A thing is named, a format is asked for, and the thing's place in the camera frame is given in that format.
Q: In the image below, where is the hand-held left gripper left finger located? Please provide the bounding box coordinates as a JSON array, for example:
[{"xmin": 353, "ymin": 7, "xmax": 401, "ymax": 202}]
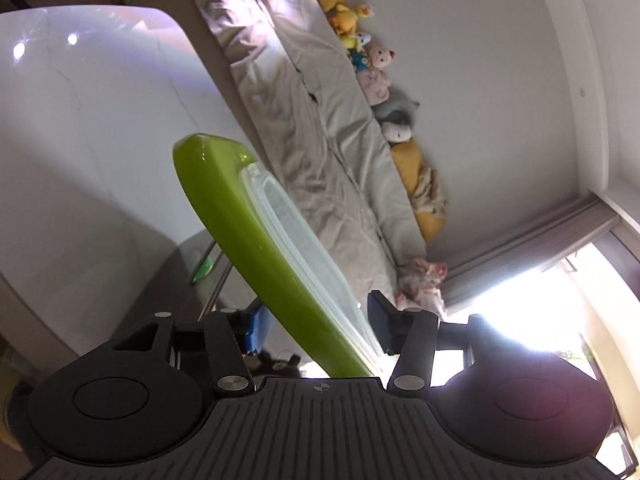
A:
[{"xmin": 82, "ymin": 305, "xmax": 269, "ymax": 396}]

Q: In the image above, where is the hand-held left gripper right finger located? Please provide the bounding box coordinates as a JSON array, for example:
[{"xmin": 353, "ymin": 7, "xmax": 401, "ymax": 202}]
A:
[{"xmin": 367, "ymin": 290, "xmax": 489, "ymax": 402}]

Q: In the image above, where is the smoky transparent box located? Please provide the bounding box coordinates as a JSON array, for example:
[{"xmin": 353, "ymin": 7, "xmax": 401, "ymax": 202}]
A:
[{"xmin": 160, "ymin": 237, "xmax": 261, "ymax": 322}]

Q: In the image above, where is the clear plastic container lid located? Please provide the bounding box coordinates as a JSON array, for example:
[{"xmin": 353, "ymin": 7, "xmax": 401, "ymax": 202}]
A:
[{"xmin": 237, "ymin": 161, "xmax": 390, "ymax": 362}]

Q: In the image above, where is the white marble desktop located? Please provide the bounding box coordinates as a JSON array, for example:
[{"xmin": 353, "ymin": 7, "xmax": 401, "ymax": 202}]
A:
[{"xmin": 0, "ymin": 5, "xmax": 267, "ymax": 361}]

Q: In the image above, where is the pink floral cloth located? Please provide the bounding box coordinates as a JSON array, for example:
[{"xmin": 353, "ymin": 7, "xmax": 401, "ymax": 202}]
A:
[{"xmin": 394, "ymin": 256, "xmax": 449, "ymax": 317}]

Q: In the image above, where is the crumpled beige cloth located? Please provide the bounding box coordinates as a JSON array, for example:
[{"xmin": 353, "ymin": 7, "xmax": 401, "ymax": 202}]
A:
[{"xmin": 411, "ymin": 164, "xmax": 447, "ymax": 218}]

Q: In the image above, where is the yellow square cushion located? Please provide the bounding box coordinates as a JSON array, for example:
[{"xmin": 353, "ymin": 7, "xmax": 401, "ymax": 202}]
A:
[{"xmin": 389, "ymin": 139, "xmax": 447, "ymax": 244}]

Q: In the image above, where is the white round-face plush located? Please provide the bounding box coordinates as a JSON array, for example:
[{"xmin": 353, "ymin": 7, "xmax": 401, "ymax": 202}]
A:
[{"xmin": 382, "ymin": 121, "xmax": 414, "ymax": 144}]

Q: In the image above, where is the beige sofa cover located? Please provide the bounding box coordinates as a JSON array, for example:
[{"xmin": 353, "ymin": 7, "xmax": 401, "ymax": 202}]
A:
[{"xmin": 181, "ymin": 0, "xmax": 432, "ymax": 273}]

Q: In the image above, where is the grey plush cushion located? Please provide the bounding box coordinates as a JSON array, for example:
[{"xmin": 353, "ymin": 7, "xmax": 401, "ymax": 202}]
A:
[{"xmin": 375, "ymin": 91, "xmax": 421, "ymax": 127}]

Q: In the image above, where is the pink pig plush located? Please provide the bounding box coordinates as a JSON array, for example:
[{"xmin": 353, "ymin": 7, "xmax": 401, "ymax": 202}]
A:
[{"xmin": 356, "ymin": 67, "xmax": 392, "ymax": 107}]

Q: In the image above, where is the baby doll green outfit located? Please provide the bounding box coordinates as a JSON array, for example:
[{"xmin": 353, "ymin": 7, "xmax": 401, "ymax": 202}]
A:
[{"xmin": 350, "ymin": 44, "xmax": 397, "ymax": 73}]

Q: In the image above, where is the small white duck plush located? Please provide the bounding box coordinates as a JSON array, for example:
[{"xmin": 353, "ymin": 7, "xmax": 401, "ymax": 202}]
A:
[{"xmin": 344, "ymin": 31, "xmax": 374, "ymax": 52}]

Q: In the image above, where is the beige sofa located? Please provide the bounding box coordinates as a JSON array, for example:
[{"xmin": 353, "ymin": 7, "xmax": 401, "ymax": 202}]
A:
[{"xmin": 107, "ymin": 0, "xmax": 287, "ymax": 181}]

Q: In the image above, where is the yellow duck plush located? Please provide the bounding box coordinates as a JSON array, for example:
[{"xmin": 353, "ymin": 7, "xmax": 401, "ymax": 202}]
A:
[{"xmin": 326, "ymin": 3, "xmax": 359, "ymax": 37}]

